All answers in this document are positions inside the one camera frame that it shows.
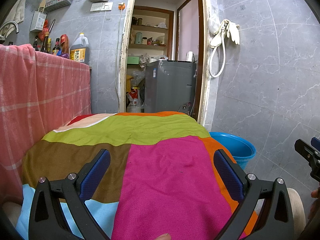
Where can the white wall socket panel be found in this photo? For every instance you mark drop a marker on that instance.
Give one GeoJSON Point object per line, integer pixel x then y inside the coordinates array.
{"type": "Point", "coordinates": [101, 6]}

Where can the white kettle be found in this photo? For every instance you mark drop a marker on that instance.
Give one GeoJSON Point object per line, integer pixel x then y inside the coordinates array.
{"type": "Point", "coordinates": [189, 56]}

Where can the yellow sauce bottle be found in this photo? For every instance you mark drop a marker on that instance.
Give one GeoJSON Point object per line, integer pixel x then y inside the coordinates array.
{"type": "Point", "coordinates": [49, 46]}

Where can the dried flower twigs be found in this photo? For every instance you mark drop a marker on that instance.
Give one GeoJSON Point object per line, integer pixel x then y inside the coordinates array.
{"type": "Point", "coordinates": [186, 107]}

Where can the person's right hand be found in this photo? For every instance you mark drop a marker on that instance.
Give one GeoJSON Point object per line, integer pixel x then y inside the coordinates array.
{"type": "Point", "coordinates": [315, 195]}

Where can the clear plastic wall bag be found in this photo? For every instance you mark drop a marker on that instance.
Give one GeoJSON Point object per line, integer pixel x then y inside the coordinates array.
{"type": "Point", "coordinates": [213, 25]}

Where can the colourful patchwork blanket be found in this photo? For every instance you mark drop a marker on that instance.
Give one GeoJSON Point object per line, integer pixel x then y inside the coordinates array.
{"type": "Point", "coordinates": [162, 180]}

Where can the dark bottle with white label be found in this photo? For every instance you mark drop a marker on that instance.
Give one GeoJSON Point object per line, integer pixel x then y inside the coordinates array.
{"type": "Point", "coordinates": [36, 45]}

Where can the tall dark sauce bottle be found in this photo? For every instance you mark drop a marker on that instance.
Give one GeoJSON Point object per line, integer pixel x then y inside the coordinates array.
{"type": "Point", "coordinates": [45, 45]}

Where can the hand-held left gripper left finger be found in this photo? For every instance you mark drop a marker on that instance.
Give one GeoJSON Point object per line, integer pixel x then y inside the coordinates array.
{"type": "Point", "coordinates": [96, 172]}

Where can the teal canister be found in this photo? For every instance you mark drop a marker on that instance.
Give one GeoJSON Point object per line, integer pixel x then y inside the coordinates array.
{"type": "Point", "coordinates": [138, 38]}

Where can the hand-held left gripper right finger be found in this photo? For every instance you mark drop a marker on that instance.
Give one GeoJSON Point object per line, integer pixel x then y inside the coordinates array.
{"type": "Point", "coordinates": [227, 172]}

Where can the metal faucet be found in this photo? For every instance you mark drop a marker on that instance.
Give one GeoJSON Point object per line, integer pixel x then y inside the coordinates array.
{"type": "Point", "coordinates": [11, 23]}

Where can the pink checked cloth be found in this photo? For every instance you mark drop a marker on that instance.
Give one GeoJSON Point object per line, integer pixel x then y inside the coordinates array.
{"type": "Point", "coordinates": [37, 92]}

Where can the grey wall shelf rack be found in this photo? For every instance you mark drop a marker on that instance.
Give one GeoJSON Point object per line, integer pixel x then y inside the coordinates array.
{"type": "Point", "coordinates": [60, 5]}

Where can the white chopstick holder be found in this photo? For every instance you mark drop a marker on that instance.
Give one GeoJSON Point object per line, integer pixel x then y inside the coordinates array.
{"type": "Point", "coordinates": [38, 22]}

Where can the orange seasoning bag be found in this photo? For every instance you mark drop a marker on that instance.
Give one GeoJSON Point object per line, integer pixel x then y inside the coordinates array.
{"type": "Point", "coordinates": [65, 42]}

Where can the beige towel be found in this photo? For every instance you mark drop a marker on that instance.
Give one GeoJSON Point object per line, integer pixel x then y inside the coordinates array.
{"type": "Point", "coordinates": [18, 10]}

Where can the beige cloth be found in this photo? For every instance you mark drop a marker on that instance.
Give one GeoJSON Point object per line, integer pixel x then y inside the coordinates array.
{"type": "Point", "coordinates": [11, 215]}
{"type": "Point", "coordinates": [296, 212]}

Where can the white red rice bag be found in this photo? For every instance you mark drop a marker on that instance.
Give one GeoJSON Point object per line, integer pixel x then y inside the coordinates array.
{"type": "Point", "coordinates": [133, 101]}

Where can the orange plug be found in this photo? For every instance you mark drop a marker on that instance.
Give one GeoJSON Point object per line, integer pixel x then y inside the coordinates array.
{"type": "Point", "coordinates": [121, 6]}

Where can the yellow bag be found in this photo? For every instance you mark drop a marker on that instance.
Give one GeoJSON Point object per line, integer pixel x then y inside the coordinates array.
{"type": "Point", "coordinates": [130, 83]}

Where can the red plastic bag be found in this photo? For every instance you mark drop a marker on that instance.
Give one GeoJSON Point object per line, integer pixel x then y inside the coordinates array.
{"type": "Point", "coordinates": [43, 31]}

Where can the dark bottle with red cap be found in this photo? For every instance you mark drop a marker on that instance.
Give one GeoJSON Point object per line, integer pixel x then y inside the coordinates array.
{"type": "Point", "coordinates": [56, 48]}

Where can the person's left hand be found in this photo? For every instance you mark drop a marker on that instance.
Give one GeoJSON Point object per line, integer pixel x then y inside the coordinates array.
{"type": "Point", "coordinates": [162, 237]}

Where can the wooden shelf unit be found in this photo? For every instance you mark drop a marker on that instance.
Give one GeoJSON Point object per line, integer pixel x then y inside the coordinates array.
{"type": "Point", "coordinates": [150, 27]}

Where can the white rubber glove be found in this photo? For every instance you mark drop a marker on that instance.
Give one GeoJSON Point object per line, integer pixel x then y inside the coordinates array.
{"type": "Point", "coordinates": [233, 32]}
{"type": "Point", "coordinates": [217, 40]}

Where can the wooden door frame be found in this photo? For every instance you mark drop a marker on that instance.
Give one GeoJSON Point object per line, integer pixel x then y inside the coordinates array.
{"type": "Point", "coordinates": [122, 55]}

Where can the grey washing machine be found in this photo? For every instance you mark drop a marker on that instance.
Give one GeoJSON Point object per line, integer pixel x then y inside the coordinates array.
{"type": "Point", "coordinates": [170, 87]}

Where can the blue plastic basin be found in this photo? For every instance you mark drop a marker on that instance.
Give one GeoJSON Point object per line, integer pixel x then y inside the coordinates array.
{"type": "Point", "coordinates": [237, 147]}

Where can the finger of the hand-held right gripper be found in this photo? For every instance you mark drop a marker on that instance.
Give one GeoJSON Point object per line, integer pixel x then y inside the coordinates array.
{"type": "Point", "coordinates": [305, 150]}
{"type": "Point", "coordinates": [316, 143]}

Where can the small white jar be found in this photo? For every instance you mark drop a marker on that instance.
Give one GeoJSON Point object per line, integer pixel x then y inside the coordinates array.
{"type": "Point", "coordinates": [144, 40]}

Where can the large cooking oil jug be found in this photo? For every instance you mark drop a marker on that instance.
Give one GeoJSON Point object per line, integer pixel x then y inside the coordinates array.
{"type": "Point", "coordinates": [79, 52]}

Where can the wooden spatula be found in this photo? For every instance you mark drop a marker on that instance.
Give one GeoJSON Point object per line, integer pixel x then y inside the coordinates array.
{"type": "Point", "coordinates": [43, 3]}

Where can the green box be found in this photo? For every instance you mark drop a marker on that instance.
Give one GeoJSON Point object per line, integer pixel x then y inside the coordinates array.
{"type": "Point", "coordinates": [133, 60]}

